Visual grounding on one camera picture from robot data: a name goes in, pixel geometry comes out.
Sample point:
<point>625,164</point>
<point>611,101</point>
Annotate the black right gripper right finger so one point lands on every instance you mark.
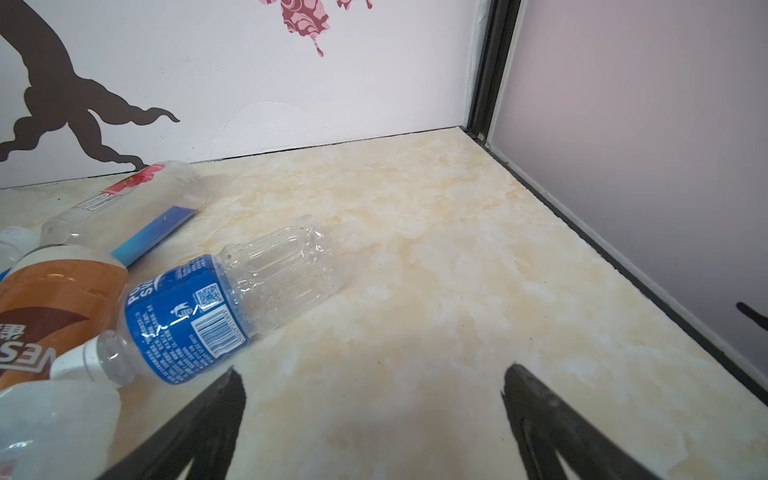
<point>550,434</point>

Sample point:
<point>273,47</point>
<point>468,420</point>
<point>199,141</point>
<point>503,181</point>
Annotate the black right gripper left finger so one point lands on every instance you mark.
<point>197,443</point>

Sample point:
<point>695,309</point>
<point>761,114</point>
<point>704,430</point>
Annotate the brown coffee drink bottle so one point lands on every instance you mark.
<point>53,300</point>

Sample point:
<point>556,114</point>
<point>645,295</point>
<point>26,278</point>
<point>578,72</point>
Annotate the clear crushed bottle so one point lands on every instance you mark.
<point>57,429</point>

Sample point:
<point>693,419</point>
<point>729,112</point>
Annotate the clear bottle pink blue label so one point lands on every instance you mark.
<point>125,220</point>

